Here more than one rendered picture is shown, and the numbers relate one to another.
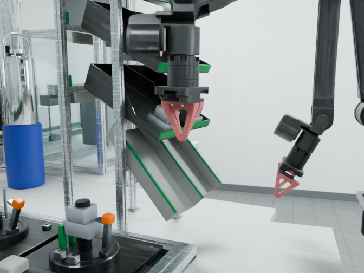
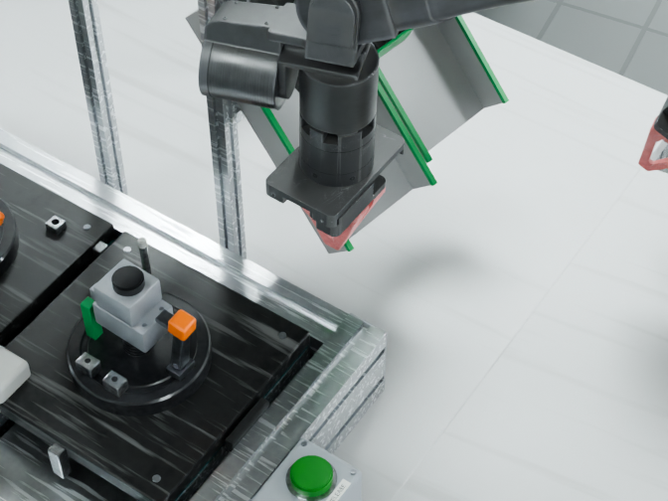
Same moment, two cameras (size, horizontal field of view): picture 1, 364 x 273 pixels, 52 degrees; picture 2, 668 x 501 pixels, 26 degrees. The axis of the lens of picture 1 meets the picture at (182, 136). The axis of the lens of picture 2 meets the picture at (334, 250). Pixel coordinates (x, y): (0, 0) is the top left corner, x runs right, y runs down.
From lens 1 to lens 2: 0.79 m
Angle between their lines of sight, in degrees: 41
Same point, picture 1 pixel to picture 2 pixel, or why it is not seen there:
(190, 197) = (406, 170)
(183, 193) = not seen: hidden behind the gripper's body
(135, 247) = (249, 331)
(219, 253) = (465, 287)
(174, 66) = (310, 146)
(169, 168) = not seen: hidden behind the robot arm
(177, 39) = (317, 104)
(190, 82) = (347, 179)
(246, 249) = (538, 280)
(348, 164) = not seen: outside the picture
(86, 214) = (137, 310)
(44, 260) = (58, 351)
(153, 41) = (260, 99)
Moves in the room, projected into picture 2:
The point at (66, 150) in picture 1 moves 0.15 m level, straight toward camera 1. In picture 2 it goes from (87, 40) to (90, 144)
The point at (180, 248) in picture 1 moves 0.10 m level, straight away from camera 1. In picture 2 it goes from (348, 339) to (364, 264)
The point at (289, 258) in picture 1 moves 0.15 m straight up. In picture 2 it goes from (631, 327) to (654, 238)
